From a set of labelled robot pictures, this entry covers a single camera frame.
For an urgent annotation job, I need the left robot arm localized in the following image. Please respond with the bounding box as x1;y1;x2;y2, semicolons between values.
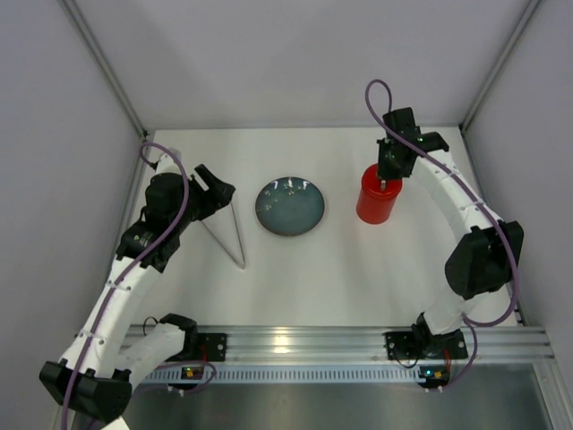
39;165;235;424

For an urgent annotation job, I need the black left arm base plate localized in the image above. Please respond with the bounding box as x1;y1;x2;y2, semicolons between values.
191;332;227;363

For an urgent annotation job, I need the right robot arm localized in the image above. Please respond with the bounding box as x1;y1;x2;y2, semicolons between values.
377;107;524;359

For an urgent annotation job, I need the left aluminium frame post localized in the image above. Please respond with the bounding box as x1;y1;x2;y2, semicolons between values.
58;0;149;141

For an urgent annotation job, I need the red tin lid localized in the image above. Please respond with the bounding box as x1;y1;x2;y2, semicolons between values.
361;164;403;201

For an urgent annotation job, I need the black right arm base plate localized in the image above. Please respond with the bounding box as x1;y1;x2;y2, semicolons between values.
384;330;468;361

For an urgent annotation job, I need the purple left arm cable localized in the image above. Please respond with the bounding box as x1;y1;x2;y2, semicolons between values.
61;142;216;430

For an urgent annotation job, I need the blue ceramic plate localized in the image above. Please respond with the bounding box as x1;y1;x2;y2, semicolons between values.
254;176;326;237

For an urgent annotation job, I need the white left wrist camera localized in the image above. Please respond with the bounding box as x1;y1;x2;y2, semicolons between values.
155;153;181;175

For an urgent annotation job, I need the aluminium mounting rail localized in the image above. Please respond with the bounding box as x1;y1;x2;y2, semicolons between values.
198;326;555;366

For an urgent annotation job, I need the grey slotted cable duct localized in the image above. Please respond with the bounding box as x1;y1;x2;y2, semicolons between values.
143;365;446;385

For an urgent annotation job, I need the aluminium frame post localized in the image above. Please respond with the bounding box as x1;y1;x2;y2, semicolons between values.
58;0;149;141
458;0;545;137

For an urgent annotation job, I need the right aluminium frame post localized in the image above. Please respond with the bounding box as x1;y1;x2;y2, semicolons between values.
458;0;545;137

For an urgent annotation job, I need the red cylindrical tin container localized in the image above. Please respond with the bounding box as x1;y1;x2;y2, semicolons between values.
355;188;400;225

